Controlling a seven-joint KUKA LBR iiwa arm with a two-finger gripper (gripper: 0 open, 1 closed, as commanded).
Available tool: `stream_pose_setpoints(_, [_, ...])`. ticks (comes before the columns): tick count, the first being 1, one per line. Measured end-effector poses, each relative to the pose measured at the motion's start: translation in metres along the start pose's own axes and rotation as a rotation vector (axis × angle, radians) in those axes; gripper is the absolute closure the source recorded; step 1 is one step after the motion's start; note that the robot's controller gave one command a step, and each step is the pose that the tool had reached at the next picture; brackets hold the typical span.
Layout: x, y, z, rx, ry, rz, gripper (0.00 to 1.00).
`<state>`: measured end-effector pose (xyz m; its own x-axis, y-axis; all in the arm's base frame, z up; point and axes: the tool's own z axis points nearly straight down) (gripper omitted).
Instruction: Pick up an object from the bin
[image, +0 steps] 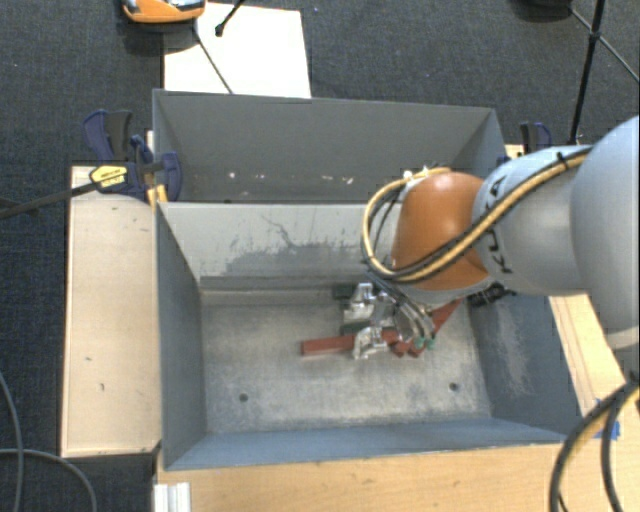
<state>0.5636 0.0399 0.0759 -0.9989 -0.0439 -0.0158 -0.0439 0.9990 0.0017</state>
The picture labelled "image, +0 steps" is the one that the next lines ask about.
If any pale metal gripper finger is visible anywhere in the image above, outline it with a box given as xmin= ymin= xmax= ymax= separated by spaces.
xmin=342 ymin=282 xmax=382 ymax=322
xmin=352 ymin=326 xmax=390 ymax=362

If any red-brown flat block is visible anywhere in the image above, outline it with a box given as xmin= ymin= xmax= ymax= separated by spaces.
xmin=299 ymin=334 xmax=362 ymax=358
xmin=388 ymin=298 xmax=464 ymax=359

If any grey metal bin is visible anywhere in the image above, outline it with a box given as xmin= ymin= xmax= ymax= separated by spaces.
xmin=151 ymin=88 xmax=584 ymax=472

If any pale wood flat board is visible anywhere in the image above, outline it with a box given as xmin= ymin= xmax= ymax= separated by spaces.
xmin=59 ymin=164 xmax=164 ymax=459

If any black cylinder on white bracket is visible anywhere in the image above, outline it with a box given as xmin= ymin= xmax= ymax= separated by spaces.
xmin=468 ymin=282 xmax=517 ymax=309

